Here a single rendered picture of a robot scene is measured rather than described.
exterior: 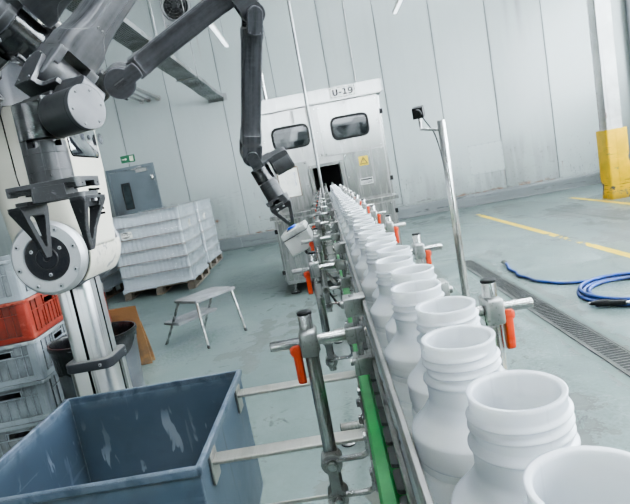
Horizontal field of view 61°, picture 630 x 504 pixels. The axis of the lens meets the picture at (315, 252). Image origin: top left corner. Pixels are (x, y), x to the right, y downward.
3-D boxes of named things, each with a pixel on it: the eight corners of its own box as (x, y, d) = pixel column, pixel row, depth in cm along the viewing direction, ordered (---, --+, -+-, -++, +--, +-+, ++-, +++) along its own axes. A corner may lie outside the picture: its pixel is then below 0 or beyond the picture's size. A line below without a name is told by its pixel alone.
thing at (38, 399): (55, 418, 288) (44, 379, 284) (-23, 434, 285) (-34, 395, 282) (91, 377, 348) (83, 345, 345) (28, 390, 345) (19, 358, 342)
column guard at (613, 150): (637, 195, 842) (630, 125, 827) (612, 200, 844) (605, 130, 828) (623, 194, 881) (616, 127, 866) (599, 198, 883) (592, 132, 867)
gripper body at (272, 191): (289, 196, 166) (277, 176, 166) (287, 198, 156) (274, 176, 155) (271, 207, 167) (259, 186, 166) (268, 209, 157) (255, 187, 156)
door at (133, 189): (173, 260, 1132) (151, 162, 1102) (127, 268, 1136) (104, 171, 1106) (174, 259, 1142) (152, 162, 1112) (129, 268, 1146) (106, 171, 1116)
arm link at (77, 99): (79, 95, 80) (27, 53, 73) (134, 76, 74) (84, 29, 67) (52, 161, 75) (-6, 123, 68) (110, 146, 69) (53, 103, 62)
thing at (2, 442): (65, 455, 291) (54, 418, 287) (-11, 472, 288) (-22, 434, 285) (99, 409, 351) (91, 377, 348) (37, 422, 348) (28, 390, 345)
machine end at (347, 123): (411, 274, 576) (380, 77, 546) (284, 297, 582) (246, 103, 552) (392, 252, 734) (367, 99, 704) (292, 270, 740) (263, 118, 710)
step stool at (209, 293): (203, 327, 514) (194, 286, 508) (248, 330, 476) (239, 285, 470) (164, 345, 478) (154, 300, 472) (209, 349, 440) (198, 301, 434)
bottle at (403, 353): (494, 518, 37) (461, 290, 35) (408, 521, 38) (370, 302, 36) (484, 469, 43) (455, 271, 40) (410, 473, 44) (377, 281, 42)
